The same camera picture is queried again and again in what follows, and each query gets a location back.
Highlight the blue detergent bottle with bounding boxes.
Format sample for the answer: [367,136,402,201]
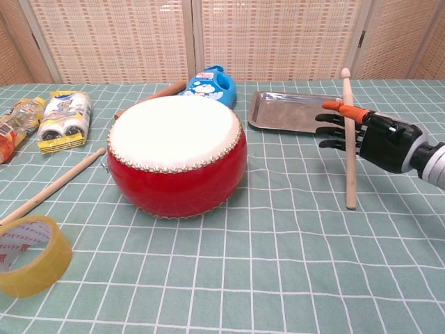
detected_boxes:
[183,65,238,109]

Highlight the rectangular steel tray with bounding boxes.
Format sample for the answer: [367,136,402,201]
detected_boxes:
[248,90,352,135]

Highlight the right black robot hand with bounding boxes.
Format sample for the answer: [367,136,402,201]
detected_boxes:
[315,100,424,175]

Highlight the white yellow snack pack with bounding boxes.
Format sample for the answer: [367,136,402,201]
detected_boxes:
[36,90,92,154]

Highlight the green checked tablecloth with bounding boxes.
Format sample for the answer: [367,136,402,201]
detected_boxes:
[0,79,445,334]

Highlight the woven bamboo folding screen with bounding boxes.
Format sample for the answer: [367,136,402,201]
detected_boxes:
[0,0,445,85]

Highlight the wooden drumstick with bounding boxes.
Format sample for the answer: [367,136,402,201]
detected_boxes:
[340,67,357,210]
[0,147,106,227]

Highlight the red drum with white skin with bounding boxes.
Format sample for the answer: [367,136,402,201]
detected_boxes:
[106,95,248,219]

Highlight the yellow packing tape roll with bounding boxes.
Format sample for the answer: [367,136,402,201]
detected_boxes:
[0,214,74,299]

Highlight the brown wooden rolling pin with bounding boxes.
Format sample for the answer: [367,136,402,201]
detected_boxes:
[113,80,188,120]

